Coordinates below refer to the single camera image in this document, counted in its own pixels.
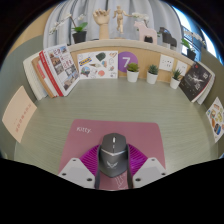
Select window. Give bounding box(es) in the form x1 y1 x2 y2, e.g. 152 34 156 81
173 6 218 58

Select dark grey computer mouse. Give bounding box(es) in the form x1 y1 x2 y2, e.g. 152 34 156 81
98 132 130 179

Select wooden hand model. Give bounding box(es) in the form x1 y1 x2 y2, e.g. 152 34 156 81
92 8 112 41

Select white book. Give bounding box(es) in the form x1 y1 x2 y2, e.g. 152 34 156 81
22 53 48 102

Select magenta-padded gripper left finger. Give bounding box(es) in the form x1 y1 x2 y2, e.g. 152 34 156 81
57 143 103 191

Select small plant in white pot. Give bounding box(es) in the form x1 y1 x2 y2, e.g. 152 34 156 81
146 64 160 85
125 62 141 83
169 68 183 90

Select wooden artist mannequin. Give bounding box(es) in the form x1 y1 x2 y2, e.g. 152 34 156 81
112 5 129 35

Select white orchid in black pot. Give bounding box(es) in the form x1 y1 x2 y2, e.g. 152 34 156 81
180 29 204 63
48 13 89 45
128 12 151 24

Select brown book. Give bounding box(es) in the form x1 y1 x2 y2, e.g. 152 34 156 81
31 55 56 99

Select light grey curtain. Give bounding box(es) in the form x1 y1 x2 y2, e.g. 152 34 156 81
43 0 183 51

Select wooden ledge shelf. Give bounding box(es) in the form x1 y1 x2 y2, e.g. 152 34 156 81
68 39 214 73

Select pink mouse pad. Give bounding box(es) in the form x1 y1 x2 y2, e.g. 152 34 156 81
58 118 167 192

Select pink horse figurine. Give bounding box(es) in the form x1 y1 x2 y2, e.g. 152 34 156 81
133 20 158 45

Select black book with red spine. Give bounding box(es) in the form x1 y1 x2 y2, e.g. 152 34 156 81
178 61 213 103

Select white books stack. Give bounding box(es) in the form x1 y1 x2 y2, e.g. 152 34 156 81
196 68 216 106

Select white picture collage sheet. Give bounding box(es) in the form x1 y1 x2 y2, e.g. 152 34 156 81
76 50 120 80

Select purple round sign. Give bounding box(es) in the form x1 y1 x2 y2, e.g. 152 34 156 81
117 51 139 74

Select green desk partition panel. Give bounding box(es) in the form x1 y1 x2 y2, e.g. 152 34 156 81
0 34 44 158
199 49 224 158

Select peach card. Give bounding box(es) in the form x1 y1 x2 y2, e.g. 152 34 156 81
1 85 38 144

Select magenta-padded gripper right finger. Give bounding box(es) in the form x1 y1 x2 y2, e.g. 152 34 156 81
125 143 168 190

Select white sheet with colourful stickers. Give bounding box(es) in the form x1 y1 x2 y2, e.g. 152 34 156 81
205 96 224 144

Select white wall socket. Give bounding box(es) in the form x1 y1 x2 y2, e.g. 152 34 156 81
158 54 175 72
174 60 189 77

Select red-spined photo magazine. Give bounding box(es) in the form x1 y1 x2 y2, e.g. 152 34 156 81
38 43 81 98

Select black horse figurine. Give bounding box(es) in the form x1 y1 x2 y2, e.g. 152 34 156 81
158 26 178 49

